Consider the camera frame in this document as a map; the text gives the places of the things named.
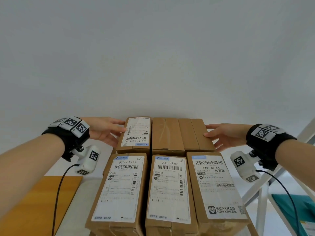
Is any small seamed cardboard box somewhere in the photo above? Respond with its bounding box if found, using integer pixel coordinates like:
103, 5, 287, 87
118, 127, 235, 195
178, 118, 216, 153

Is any grey metal shelf rack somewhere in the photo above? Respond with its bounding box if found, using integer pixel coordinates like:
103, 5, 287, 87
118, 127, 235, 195
241, 118, 315, 236

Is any black wristband with marker tags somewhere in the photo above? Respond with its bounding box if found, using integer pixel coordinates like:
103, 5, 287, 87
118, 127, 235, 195
41, 116, 90, 162
246, 123, 298, 172

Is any orange wooden table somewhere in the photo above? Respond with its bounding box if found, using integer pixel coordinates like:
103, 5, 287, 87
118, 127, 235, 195
0, 175, 84, 236

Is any black camera cable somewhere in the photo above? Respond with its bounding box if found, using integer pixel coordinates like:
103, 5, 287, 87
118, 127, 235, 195
52, 164, 80, 236
256, 170, 301, 236

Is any person's right hand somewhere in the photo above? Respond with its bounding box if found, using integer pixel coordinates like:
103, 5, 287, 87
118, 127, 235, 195
203, 123, 253, 153

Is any white marker-tagged wrist camera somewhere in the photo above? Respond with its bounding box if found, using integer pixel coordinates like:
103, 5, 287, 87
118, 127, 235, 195
230, 151, 261, 184
73, 145, 101, 176

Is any person's right forearm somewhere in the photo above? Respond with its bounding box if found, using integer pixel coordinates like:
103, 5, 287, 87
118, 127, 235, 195
275, 139, 315, 193

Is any person's left forearm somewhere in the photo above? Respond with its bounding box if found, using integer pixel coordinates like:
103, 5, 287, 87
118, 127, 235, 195
0, 133, 66, 220

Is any person's left hand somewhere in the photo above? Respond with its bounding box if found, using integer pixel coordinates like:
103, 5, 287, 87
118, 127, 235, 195
80, 117, 127, 148

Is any small tape-striped cardboard box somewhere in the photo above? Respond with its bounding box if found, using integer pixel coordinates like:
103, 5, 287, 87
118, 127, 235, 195
152, 117, 185, 157

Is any teal mailer bag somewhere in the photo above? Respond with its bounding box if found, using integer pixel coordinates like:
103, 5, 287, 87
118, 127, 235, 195
271, 193, 315, 236

